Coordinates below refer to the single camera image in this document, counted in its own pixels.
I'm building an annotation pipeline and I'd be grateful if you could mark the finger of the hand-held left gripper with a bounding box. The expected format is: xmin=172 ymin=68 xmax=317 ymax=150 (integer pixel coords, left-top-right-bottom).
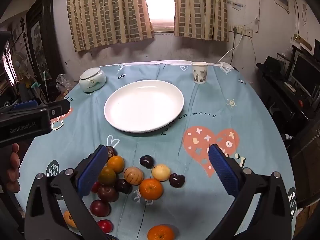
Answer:
xmin=0 ymin=100 xmax=38 ymax=113
xmin=47 ymin=99 xmax=71 ymax=118

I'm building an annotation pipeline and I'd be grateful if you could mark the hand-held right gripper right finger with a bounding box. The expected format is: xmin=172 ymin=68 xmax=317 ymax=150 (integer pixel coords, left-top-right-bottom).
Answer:
xmin=206 ymin=144 xmax=293 ymax=240

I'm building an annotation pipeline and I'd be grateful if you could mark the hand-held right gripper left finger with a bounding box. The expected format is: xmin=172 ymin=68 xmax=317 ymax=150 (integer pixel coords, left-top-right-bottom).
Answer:
xmin=24 ymin=144 xmax=108 ymax=240

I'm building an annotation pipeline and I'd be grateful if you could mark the green-yellow tangerine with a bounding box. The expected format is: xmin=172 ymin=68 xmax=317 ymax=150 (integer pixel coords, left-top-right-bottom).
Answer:
xmin=98 ymin=166 xmax=117 ymax=186

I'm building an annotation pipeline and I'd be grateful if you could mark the yellow-orange tangerine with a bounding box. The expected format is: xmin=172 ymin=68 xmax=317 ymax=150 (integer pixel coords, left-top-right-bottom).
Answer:
xmin=107 ymin=155 xmax=125 ymax=173

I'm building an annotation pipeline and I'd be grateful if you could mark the dark passion fruit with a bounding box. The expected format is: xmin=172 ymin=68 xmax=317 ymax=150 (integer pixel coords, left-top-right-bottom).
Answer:
xmin=106 ymin=145 xmax=118 ymax=158

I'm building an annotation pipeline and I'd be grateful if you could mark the dark red plum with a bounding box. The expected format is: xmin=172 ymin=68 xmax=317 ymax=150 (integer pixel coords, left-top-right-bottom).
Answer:
xmin=97 ymin=185 xmax=119 ymax=203

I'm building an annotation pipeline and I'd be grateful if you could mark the dark purple plum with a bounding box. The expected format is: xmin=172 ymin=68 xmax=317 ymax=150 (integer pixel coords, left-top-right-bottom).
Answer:
xmin=139 ymin=155 xmax=154 ymax=168
xmin=169 ymin=173 xmax=186 ymax=188
xmin=114 ymin=179 xmax=133 ymax=194

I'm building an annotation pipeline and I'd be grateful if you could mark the large striped pepino melon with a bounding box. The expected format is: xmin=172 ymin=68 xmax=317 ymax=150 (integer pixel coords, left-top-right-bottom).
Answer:
xmin=123 ymin=167 xmax=144 ymax=186

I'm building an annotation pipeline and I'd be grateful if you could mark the pale orange dimpled fruit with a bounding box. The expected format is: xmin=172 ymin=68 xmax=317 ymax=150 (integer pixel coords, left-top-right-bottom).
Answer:
xmin=63 ymin=210 xmax=77 ymax=228

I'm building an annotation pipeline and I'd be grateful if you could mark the orange tangerine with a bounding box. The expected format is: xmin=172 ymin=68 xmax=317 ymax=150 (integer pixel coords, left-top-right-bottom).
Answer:
xmin=139 ymin=178 xmax=163 ymax=201
xmin=147 ymin=225 xmax=175 ymax=240

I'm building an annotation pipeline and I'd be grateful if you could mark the pale yellow round fruit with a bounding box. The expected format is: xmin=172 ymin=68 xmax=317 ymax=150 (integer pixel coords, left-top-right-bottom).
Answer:
xmin=152 ymin=164 xmax=171 ymax=182

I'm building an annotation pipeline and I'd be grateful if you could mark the white oval plate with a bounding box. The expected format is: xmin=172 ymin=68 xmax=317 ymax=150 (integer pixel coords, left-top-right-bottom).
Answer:
xmin=104 ymin=80 xmax=185 ymax=133

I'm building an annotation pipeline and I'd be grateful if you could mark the person's left hand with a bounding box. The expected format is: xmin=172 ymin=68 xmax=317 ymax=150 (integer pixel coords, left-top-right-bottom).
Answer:
xmin=6 ymin=142 xmax=21 ymax=193

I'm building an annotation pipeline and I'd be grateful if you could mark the clear plastic bag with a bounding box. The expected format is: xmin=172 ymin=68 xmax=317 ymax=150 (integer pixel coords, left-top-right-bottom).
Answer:
xmin=56 ymin=74 xmax=75 ymax=93

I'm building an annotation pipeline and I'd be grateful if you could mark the blue printed tablecloth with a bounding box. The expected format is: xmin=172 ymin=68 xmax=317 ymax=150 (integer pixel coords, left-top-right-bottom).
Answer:
xmin=16 ymin=60 xmax=298 ymax=240

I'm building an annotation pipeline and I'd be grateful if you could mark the white standing fan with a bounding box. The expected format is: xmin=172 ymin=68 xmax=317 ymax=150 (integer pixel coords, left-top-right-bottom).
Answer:
xmin=12 ymin=51 xmax=28 ymax=80

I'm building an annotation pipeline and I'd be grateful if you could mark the white lidded ceramic jar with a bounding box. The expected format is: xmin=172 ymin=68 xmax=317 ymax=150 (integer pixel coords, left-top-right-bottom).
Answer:
xmin=79 ymin=67 xmax=106 ymax=93

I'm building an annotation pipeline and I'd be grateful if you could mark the dark framed picture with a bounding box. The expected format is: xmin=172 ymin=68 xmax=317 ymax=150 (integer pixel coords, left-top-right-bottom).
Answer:
xmin=26 ymin=0 xmax=65 ymax=80

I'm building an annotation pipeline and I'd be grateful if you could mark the black desk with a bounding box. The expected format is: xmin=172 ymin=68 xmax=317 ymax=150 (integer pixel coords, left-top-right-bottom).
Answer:
xmin=260 ymin=67 xmax=320 ymax=135

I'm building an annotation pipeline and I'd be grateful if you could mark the printed paper cup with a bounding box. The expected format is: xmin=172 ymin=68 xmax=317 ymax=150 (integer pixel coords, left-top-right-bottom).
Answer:
xmin=191 ymin=61 xmax=209 ymax=84

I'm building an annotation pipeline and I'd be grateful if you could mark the checkered beige curtain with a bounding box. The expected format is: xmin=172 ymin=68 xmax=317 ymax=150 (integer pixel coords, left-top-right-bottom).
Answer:
xmin=174 ymin=0 xmax=229 ymax=42
xmin=66 ymin=0 xmax=154 ymax=53

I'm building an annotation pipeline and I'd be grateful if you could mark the black monitor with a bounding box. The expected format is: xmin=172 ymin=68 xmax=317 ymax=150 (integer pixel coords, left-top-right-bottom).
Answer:
xmin=290 ymin=51 xmax=320 ymax=98

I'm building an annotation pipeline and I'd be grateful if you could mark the bright window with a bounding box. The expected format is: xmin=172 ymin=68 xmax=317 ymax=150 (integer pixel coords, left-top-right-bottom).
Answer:
xmin=141 ymin=0 xmax=175 ymax=33

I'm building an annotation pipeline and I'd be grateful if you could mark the white green mop handle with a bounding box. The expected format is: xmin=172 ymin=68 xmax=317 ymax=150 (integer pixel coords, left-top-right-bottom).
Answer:
xmin=42 ymin=71 xmax=49 ymax=99

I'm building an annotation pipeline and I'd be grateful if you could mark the white power cable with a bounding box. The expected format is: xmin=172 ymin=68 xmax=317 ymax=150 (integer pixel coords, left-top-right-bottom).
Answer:
xmin=215 ymin=33 xmax=244 ymax=65

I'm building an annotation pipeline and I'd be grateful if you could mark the wall socket strip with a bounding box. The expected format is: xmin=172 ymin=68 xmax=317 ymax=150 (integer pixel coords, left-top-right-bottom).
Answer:
xmin=229 ymin=25 xmax=253 ymax=37

